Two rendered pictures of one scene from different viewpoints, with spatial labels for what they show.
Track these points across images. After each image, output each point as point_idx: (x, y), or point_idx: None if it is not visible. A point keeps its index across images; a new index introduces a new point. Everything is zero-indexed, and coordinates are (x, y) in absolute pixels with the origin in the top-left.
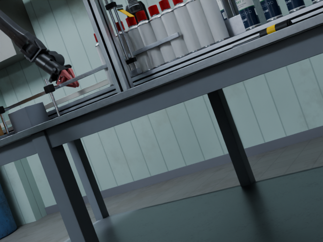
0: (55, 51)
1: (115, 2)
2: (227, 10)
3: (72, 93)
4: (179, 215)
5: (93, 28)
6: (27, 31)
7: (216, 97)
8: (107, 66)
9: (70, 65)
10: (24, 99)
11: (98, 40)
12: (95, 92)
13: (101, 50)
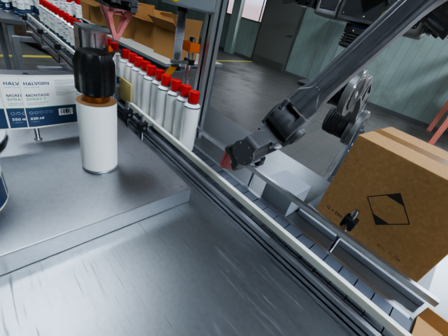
0: (249, 135)
1: (184, 57)
2: None
3: (228, 182)
4: None
5: (211, 81)
6: (299, 88)
7: None
8: (205, 115)
9: (226, 146)
10: (303, 202)
11: (209, 93)
12: (209, 155)
13: (207, 102)
